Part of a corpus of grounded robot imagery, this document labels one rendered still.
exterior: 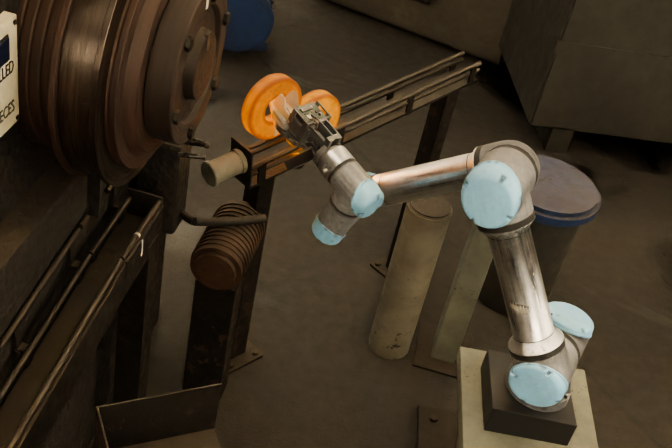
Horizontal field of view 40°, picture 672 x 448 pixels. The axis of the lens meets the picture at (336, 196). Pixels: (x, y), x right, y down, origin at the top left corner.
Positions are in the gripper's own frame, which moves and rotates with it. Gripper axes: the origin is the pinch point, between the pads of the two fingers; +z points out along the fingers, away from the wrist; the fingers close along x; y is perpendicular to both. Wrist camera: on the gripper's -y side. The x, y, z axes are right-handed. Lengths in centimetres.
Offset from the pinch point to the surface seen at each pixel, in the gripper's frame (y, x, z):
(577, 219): -29, -84, -51
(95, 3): 50, 59, -9
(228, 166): -11.3, 13.1, -5.6
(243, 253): -25.7, 14.4, -20.0
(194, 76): 37, 43, -17
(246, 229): -26.3, 9.3, -14.4
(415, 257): -35, -33, -37
